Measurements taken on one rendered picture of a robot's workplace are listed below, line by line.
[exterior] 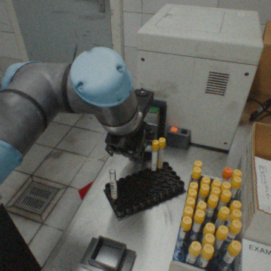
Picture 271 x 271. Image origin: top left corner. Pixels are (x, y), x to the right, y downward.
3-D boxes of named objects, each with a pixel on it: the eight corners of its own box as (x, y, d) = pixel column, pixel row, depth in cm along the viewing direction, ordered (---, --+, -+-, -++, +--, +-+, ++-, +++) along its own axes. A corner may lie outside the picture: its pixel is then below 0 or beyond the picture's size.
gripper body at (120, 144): (111, 157, 56) (94, 138, 45) (121, 123, 59) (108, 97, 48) (143, 165, 54) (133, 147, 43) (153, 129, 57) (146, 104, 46)
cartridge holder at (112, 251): (93, 240, 50) (91, 230, 47) (135, 254, 47) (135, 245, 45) (80, 266, 46) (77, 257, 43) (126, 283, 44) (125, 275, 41)
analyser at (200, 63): (159, 88, 96) (164, 2, 76) (233, 101, 89) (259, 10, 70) (132, 138, 74) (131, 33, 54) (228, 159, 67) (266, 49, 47)
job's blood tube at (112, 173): (116, 199, 57) (114, 168, 51) (118, 203, 56) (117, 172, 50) (111, 201, 56) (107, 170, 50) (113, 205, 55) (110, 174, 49)
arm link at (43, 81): (-27, 86, 32) (48, 89, 30) (20, 52, 40) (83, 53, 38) (-3, 133, 37) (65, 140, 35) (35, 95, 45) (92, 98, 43)
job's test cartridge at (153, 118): (143, 121, 73) (144, 103, 69) (159, 124, 72) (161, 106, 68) (139, 129, 70) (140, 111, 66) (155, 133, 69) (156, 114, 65)
